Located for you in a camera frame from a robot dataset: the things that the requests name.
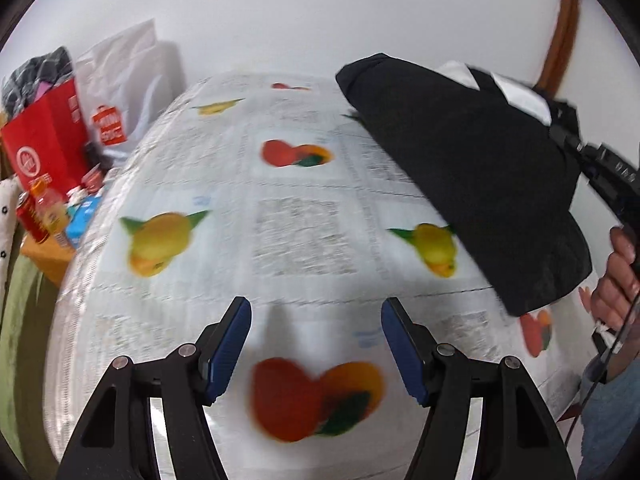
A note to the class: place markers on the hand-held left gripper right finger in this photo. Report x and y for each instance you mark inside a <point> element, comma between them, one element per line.
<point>405,355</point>

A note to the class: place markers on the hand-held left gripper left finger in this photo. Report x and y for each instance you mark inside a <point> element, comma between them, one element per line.
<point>230,350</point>

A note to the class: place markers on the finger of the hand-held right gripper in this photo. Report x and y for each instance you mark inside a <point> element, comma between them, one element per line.
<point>565,120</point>

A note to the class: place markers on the black white blue jacket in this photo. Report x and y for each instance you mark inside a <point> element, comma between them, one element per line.
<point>475,160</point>

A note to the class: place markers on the dark plaid clothes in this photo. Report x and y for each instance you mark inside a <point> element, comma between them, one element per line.
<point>35,72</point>

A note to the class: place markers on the person's right hand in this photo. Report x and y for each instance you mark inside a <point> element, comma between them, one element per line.
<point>617,285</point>

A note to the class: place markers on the fruit print tablecloth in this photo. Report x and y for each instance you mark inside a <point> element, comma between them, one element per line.
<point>300,240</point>

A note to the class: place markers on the blue white carton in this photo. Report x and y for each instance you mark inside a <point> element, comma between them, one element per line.
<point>82,220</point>

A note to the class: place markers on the orange cardboard box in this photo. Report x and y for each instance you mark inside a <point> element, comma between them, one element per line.
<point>45,260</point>

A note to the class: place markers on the green cloth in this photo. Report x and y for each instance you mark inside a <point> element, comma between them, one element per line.
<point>20,335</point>

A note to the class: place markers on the person's blue clothing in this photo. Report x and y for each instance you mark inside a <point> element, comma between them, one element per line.
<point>612,420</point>

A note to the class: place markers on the small red packet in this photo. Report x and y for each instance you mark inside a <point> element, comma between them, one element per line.
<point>92,180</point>

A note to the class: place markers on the orange drink bottle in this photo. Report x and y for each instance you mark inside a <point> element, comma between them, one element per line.
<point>50,210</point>

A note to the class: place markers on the red drink can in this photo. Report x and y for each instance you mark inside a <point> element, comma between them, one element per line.
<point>30,220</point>

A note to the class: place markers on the white cushion with black print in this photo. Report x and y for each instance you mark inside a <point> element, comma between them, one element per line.
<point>7,220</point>

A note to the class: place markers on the red paper bag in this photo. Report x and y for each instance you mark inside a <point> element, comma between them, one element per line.
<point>45,130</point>

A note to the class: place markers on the white plastic bag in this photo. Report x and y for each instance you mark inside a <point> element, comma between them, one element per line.
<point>130,75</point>

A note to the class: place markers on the brown wooden door frame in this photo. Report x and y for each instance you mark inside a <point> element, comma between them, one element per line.
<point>565,35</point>

